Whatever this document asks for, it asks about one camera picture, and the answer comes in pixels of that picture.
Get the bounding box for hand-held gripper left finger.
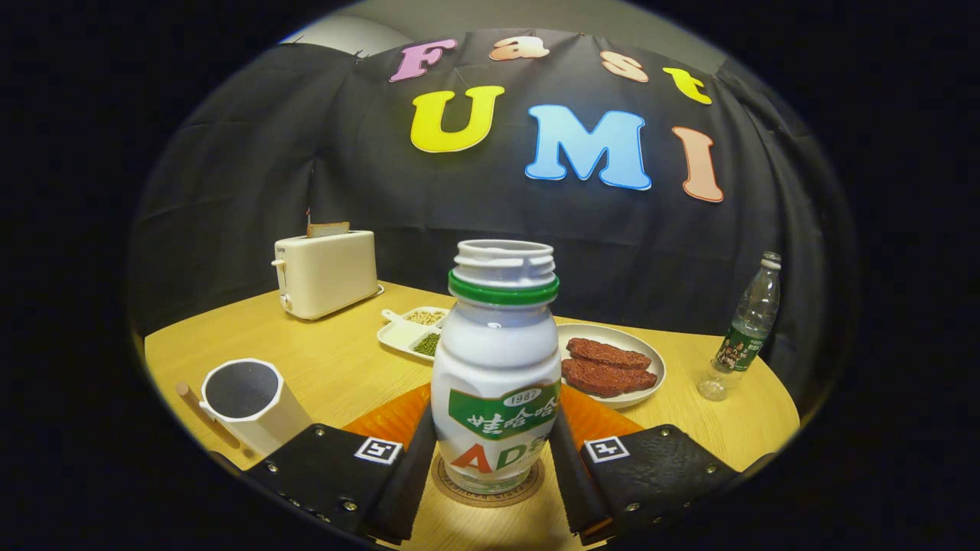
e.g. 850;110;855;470
211;383;437;546

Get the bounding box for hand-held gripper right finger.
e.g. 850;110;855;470
547;385;742;546

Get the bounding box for round wooden coaster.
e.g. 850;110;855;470
430;455;546;508

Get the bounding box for white juice bottle green label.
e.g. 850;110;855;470
430;239;562;494

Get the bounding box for white cup wooden handle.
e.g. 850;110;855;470
175;358;313;458

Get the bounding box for clear plastic water bottle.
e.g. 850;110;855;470
697;252;782;402

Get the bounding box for brown meat slice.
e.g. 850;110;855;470
566;337;652;370
561;357;658;398

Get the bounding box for wooden table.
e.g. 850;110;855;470
144;281;801;551

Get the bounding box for white divided dish with beans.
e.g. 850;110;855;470
377;306;454;362

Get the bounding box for white round plate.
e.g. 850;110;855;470
555;323;667;409

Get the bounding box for cream toaster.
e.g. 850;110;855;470
272;230;384;321

